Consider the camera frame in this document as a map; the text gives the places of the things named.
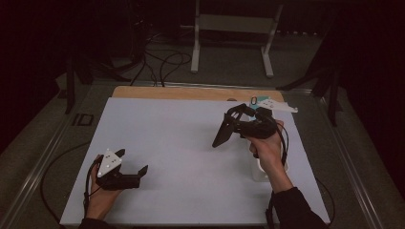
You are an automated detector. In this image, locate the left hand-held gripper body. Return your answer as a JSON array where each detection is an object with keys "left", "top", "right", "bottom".
[{"left": 95, "top": 148, "right": 141, "bottom": 192}]

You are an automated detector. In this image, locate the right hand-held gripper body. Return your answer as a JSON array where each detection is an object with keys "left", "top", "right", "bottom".
[{"left": 240, "top": 98, "right": 299, "bottom": 140}]

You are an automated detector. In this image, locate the white rectangular tray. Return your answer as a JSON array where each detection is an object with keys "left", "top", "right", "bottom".
[{"left": 247, "top": 94, "right": 290, "bottom": 183}]

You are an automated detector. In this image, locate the person's right hand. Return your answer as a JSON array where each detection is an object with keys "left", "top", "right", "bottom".
[{"left": 246, "top": 119, "right": 294, "bottom": 194}]

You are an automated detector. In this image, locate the person's left hand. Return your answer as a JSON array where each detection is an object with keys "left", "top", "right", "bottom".
[{"left": 85, "top": 163, "right": 123, "bottom": 221}]

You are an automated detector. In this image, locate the white table mat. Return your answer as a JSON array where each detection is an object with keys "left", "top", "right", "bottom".
[{"left": 59, "top": 96, "right": 330, "bottom": 226}]

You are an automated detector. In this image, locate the black stand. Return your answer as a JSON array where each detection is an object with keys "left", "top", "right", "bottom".
[
  {"left": 276, "top": 31, "right": 346, "bottom": 128},
  {"left": 61, "top": 53, "right": 132, "bottom": 115}
]

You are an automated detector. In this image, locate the white metal stand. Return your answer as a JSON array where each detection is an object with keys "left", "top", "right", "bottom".
[{"left": 180, "top": 0, "right": 285, "bottom": 79}]

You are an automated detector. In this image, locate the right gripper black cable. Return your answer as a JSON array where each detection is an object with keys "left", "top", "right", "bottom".
[{"left": 266, "top": 122, "right": 336, "bottom": 229}]

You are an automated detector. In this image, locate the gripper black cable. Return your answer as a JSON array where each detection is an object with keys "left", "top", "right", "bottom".
[
  {"left": 39, "top": 141, "right": 104, "bottom": 229},
  {"left": 266, "top": 122, "right": 336, "bottom": 229}
]

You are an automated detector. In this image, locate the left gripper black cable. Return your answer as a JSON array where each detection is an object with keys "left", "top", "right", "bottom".
[{"left": 39, "top": 141, "right": 104, "bottom": 229}]

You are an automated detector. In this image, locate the metal floor rail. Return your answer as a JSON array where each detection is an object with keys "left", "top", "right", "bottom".
[
  {"left": 313, "top": 94, "right": 385, "bottom": 229},
  {"left": 94, "top": 79, "right": 314, "bottom": 95},
  {"left": 0, "top": 83, "right": 104, "bottom": 229}
]

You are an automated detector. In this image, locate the black floor cable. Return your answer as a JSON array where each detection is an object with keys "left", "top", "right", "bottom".
[
  {"left": 128, "top": 31, "right": 160, "bottom": 88},
  {"left": 159, "top": 52, "right": 193, "bottom": 88}
]

